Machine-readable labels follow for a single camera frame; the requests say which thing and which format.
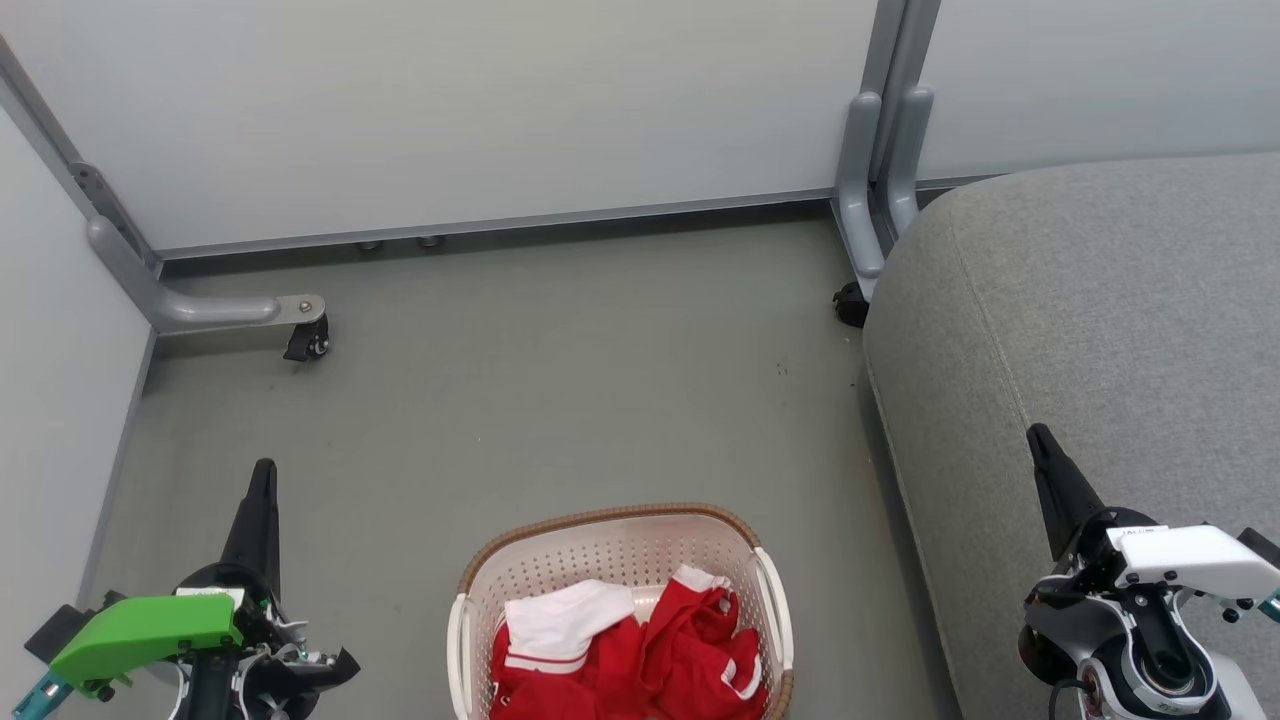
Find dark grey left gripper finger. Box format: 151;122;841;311
222;458;282;601

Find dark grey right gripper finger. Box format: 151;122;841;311
1027;424;1111;561

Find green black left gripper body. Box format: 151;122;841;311
48;562;361;701

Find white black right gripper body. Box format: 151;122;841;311
1025;508;1280;629

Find red shirt with white collar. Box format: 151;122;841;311
488;578;661;720

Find red shorts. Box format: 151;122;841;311
640;565;771;720

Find grey fabric sofa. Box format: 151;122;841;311
862;152;1280;720

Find long grey partition foot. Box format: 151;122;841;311
85;215;327;337

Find cream perforated laundry basket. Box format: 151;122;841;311
447;503;796;720

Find grey upright partition foot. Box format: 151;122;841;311
834;92;887;303
885;86;936;238

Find teal left camera cable connector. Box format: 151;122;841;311
10;672;73;720

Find grey partition base rail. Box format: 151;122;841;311
155;188;837;263

